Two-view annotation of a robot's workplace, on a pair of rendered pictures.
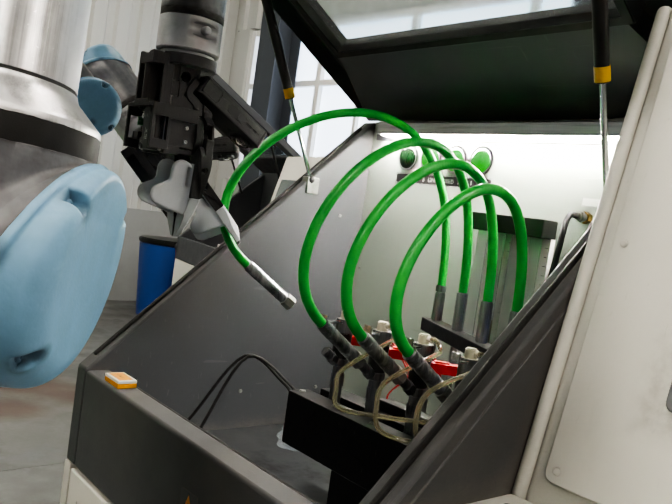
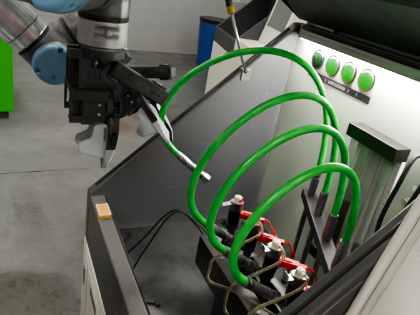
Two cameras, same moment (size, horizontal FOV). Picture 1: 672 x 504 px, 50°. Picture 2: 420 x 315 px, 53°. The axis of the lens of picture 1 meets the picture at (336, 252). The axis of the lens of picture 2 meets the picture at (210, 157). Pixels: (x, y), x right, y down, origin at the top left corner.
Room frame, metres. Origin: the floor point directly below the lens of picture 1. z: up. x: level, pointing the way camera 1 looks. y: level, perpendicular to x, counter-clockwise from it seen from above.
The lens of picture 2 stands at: (0.27, -0.12, 1.56)
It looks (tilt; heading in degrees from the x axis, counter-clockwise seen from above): 24 degrees down; 12
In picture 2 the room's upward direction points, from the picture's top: 10 degrees clockwise
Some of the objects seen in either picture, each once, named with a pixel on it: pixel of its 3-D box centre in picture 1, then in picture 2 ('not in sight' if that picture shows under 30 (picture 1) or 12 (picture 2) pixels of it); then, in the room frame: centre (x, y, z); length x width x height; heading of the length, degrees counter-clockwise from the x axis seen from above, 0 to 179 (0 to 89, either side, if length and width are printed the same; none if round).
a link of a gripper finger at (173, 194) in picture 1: (172, 197); (95, 147); (0.86, 0.20, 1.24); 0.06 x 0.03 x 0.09; 130
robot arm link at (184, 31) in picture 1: (190, 41); (103, 34); (0.87, 0.21, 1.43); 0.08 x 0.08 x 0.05
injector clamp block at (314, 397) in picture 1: (381, 474); (245, 307); (0.98, -0.11, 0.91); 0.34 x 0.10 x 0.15; 40
